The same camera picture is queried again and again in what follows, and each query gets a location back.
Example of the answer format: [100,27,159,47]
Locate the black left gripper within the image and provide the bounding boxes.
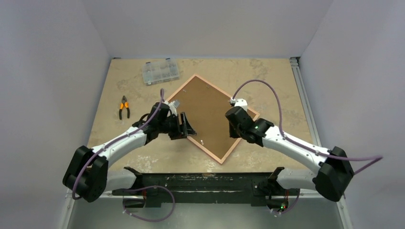
[158,113,195,140]

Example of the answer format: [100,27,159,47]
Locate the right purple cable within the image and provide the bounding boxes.
[232,79,384,175]

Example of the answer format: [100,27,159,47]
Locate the pink photo frame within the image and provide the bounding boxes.
[167,75,241,164]

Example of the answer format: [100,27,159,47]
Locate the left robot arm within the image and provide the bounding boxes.
[63,102,197,202]

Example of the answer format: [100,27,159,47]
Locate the orange black pliers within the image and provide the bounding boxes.
[118,95,130,120]

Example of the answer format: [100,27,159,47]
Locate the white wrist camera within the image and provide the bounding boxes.
[164,100,180,116]
[229,98,248,111]

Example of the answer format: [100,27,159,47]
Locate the clear plastic screw organizer box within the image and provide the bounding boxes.
[142,58,180,86]

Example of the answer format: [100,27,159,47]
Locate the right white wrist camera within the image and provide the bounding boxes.
[229,98,248,111]

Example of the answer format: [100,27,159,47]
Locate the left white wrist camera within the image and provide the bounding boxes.
[164,100,180,116]

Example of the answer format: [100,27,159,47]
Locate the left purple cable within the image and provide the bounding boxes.
[72,88,176,222]

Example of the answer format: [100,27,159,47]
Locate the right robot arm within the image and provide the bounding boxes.
[225,106,354,202]

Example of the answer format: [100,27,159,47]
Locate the purple cable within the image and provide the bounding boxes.
[72,88,176,222]
[232,79,384,175]

